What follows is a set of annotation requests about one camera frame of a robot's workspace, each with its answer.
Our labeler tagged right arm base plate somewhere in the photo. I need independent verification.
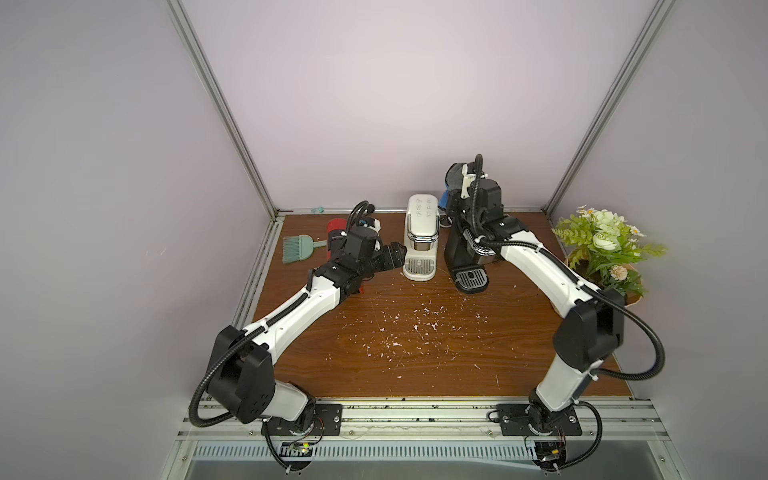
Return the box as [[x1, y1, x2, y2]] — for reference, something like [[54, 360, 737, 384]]
[[490, 403, 583, 437]]

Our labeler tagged white coffee machine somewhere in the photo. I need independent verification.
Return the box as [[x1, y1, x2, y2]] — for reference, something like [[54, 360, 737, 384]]
[[403, 194, 440, 282]]

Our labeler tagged aluminium rail frame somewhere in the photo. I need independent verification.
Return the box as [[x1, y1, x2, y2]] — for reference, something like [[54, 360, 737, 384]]
[[160, 396, 689, 479]]

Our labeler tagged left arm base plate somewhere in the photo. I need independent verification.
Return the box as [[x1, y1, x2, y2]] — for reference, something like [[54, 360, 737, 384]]
[[266, 403, 343, 437]]

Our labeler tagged green hand brush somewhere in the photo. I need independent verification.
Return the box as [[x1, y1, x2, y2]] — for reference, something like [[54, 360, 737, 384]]
[[282, 234, 327, 264]]

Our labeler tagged black coffee machine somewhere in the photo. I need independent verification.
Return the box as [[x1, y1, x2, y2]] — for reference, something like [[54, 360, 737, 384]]
[[444, 224, 497, 294]]

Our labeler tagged red coffee machine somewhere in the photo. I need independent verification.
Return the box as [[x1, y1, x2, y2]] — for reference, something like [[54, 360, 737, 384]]
[[326, 218, 347, 259]]

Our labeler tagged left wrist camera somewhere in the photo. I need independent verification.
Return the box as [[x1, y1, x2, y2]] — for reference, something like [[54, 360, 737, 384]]
[[360, 216, 381, 236]]

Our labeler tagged potted artificial plant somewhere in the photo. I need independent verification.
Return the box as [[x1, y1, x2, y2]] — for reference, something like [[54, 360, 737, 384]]
[[553, 205, 667, 305]]

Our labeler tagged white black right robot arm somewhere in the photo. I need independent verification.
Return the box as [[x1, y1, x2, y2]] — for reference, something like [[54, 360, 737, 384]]
[[444, 155, 666, 436]]

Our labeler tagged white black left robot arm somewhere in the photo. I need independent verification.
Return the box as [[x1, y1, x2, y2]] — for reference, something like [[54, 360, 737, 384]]
[[187, 201, 407, 432]]

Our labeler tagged grey blue microfiber cloth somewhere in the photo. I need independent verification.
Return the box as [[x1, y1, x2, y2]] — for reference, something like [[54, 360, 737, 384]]
[[439, 163, 465, 211]]

